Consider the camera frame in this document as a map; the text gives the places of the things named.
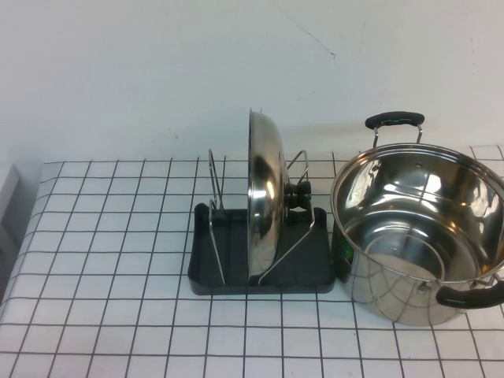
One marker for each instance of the white black grid tablecloth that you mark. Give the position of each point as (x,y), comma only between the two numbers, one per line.
(118,236)

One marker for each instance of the stainless steel pot lid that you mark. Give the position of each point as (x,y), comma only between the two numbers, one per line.
(264,189)

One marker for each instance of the black plastic rack tray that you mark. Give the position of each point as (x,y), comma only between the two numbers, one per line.
(232,252)

